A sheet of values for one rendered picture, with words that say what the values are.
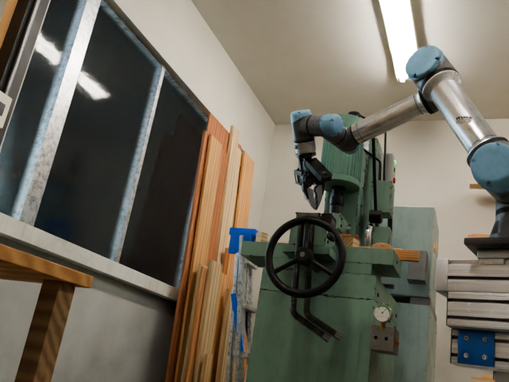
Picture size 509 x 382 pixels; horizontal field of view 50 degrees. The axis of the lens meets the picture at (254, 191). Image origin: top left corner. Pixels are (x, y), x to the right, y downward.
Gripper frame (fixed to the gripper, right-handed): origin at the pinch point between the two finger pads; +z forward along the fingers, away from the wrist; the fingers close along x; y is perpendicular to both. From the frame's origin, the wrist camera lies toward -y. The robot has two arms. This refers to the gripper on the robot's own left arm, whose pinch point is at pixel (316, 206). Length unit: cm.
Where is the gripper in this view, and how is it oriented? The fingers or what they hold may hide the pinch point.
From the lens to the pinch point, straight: 200.5
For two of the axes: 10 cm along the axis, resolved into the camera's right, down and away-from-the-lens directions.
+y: -4.0, -1.4, 9.1
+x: -9.0, 2.3, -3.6
